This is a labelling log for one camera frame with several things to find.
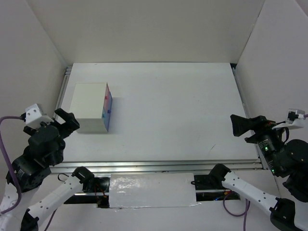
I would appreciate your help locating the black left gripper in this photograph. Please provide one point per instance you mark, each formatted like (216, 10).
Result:
(71, 123)

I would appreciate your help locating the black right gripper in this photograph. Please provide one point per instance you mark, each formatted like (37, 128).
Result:
(263, 123)

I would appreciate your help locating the light blue drawer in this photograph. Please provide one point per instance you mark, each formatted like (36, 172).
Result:
(106, 118)

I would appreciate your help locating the pink drawer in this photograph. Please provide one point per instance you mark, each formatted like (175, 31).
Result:
(106, 98)

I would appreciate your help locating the purple blue drawer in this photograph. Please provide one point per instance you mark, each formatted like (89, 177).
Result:
(110, 104)

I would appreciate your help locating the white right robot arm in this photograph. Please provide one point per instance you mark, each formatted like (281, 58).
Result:
(284, 196)

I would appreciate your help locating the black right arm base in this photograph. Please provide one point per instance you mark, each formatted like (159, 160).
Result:
(207, 182)

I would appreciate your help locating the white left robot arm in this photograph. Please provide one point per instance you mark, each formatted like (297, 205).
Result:
(25, 205)

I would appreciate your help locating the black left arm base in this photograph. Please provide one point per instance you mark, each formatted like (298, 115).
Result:
(97, 195)

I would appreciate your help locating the white drawer cabinet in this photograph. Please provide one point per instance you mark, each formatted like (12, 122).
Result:
(87, 107)

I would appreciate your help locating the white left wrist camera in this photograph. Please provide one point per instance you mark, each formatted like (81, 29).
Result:
(34, 116)

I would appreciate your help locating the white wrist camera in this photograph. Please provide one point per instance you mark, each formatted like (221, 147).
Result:
(34, 116)
(295, 119)

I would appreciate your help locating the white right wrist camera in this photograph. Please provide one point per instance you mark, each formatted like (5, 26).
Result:
(295, 119)

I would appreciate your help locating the aluminium frame rail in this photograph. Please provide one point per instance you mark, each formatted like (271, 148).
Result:
(107, 168)

